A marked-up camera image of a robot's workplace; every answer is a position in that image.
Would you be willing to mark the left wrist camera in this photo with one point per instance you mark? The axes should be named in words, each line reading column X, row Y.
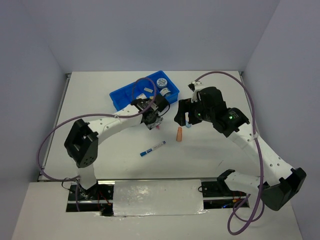
column 142, row 96

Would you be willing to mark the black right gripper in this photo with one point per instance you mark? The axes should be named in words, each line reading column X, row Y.
column 184, row 106

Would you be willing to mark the blue slime jar printed lid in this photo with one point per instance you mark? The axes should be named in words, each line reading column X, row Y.
column 162, row 83

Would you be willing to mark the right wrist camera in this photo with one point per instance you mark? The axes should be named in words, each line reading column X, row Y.
column 195, row 87

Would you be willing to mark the grey eraser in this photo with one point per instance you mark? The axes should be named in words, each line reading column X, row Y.
column 146, row 89

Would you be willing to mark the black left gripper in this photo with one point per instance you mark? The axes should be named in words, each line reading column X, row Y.
column 152, row 125

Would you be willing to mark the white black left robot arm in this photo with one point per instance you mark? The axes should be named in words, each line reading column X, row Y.
column 84, row 138

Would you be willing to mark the white foil covered panel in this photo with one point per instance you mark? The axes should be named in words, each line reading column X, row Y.
column 157, row 198

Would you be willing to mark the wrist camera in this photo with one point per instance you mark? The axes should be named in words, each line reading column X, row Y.
column 195, row 87
column 142, row 96

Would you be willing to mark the blue translucent case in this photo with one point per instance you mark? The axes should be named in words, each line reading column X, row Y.
column 188, row 125

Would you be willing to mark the orange translucent case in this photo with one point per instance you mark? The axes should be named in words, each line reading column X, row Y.
column 179, row 134

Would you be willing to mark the blue white marker pen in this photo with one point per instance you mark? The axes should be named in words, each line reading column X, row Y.
column 142, row 154

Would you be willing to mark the blue plastic compartment tray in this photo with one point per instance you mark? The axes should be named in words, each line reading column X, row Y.
column 126, row 94

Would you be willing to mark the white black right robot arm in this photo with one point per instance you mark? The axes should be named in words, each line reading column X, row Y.
column 279, row 182

